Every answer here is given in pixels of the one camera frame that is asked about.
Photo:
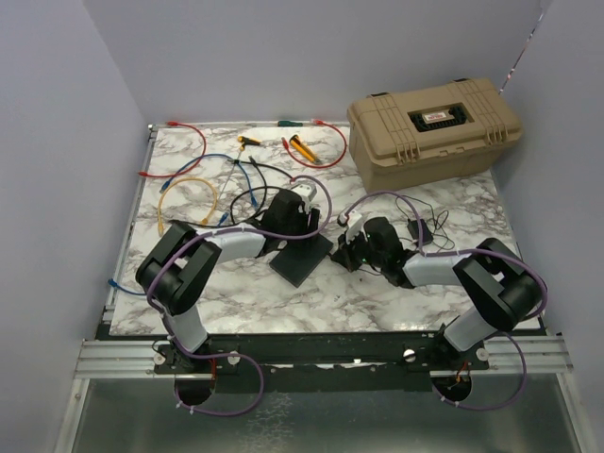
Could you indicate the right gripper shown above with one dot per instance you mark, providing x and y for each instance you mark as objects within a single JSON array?
[{"x": 343, "y": 255}]

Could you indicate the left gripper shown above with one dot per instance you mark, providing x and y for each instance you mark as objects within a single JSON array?
[{"x": 305, "y": 221}]

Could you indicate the black network switch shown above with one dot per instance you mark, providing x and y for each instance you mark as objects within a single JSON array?
[{"x": 298, "y": 259}]

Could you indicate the black power adapter with cable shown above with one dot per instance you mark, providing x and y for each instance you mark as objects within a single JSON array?
[{"x": 432, "y": 229}]

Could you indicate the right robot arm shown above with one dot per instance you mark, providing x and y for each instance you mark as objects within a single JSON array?
[{"x": 502, "y": 289}]

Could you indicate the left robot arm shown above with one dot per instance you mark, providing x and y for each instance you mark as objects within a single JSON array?
[{"x": 176, "y": 271}]

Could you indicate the yellow black utility knife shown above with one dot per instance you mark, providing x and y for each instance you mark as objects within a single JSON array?
[{"x": 303, "y": 149}]

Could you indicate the tan plastic toolbox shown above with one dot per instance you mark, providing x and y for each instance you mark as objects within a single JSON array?
[{"x": 400, "y": 140}]

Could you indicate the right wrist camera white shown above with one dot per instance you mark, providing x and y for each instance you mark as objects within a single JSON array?
[{"x": 353, "y": 223}]

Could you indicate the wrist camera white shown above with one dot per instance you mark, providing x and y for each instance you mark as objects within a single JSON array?
[
  {"x": 306, "y": 191},
  {"x": 353, "y": 223}
]

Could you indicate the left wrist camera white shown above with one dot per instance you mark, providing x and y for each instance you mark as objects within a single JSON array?
[{"x": 306, "y": 191}]

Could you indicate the yellow black T-handle wrench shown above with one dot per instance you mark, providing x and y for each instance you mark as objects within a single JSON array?
[{"x": 244, "y": 142}]

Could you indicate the green handled screwdriver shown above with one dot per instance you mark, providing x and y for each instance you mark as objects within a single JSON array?
[{"x": 280, "y": 123}]

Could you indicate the black mounting rail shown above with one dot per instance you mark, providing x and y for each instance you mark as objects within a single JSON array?
[{"x": 312, "y": 363}]

